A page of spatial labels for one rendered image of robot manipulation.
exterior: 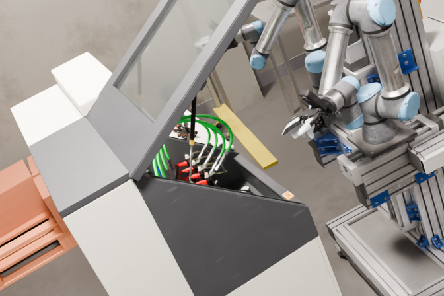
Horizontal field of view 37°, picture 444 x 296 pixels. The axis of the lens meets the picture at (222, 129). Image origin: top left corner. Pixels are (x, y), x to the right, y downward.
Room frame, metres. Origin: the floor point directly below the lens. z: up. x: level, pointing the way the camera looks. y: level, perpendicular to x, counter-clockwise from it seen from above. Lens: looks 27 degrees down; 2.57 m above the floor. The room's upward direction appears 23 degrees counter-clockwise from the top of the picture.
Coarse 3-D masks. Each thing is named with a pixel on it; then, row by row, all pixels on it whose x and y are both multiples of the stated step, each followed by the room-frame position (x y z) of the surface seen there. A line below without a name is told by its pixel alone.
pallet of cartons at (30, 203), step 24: (24, 168) 4.88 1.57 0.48; (0, 192) 4.64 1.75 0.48; (24, 192) 4.67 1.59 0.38; (48, 192) 4.31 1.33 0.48; (0, 216) 4.60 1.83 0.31; (24, 216) 4.64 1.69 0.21; (48, 216) 4.60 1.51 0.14; (0, 240) 4.53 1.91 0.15; (24, 240) 4.37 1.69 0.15; (48, 240) 4.23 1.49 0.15; (72, 240) 4.26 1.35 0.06; (0, 264) 4.19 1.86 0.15; (0, 288) 4.11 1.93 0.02
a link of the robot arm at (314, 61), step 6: (312, 54) 2.93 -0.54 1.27; (318, 54) 2.90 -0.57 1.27; (324, 54) 2.88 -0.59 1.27; (306, 60) 2.90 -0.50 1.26; (312, 60) 2.88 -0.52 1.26; (318, 60) 2.85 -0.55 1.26; (306, 66) 2.89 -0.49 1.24; (312, 66) 2.85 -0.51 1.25; (318, 66) 2.83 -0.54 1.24; (312, 72) 2.85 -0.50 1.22; (318, 72) 2.83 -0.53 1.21; (312, 78) 2.87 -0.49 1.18; (318, 78) 2.84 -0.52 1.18; (312, 84) 2.89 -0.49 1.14; (318, 84) 2.84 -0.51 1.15
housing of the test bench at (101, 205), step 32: (32, 96) 3.41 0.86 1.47; (64, 96) 3.21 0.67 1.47; (32, 128) 2.97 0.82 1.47; (64, 128) 2.73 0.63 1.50; (64, 160) 2.42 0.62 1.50; (96, 160) 2.30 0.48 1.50; (64, 192) 2.15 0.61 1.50; (96, 192) 2.07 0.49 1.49; (128, 192) 2.09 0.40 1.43; (96, 224) 2.05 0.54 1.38; (128, 224) 2.08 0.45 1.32; (96, 256) 2.04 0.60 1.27; (128, 256) 2.06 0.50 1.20; (160, 256) 2.09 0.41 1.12; (128, 288) 2.05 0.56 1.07; (160, 288) 2.08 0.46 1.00
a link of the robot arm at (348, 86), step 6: (342, 78) 2.17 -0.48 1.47; (348, 78) 2.15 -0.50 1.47; (354, 78) 2.15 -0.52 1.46; (336, 84) 2.14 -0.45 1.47; (342, 84) 2.13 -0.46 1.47; (348, 84) 2.12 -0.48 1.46; (354, 84) 2.13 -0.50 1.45; (336, 90) 2.10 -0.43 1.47; (342, 90) 2.10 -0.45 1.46; (348, 90) 2.11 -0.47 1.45; (354, 90) 2.12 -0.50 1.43; (342, 96) 2.08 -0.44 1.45; (348, 96) 2.10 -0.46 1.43; (354, 96) 2.11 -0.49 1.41; (348, 102) 2.11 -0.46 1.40; (354, 102) 2.11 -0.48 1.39
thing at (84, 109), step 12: (72, 60) 3.47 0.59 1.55; (84, 60) 3.38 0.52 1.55; (96, 60) 3.31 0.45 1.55; (60, 72) 3.36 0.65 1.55; (72, 72) 3.28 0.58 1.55; (84, 72) 3.20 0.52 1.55; (96, 72) 3.12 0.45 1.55; (108, 72) 3.05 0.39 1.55; (60, 84) 3.26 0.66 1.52; (72, 84) 3.10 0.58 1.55; (84, 84) 3.03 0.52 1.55; (96, 84) 2.96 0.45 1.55; (72, 96) 2.94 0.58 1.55; (84, 96) 2.87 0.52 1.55; (96, 96) 2.81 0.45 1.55; (84, 108) 2.78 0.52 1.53
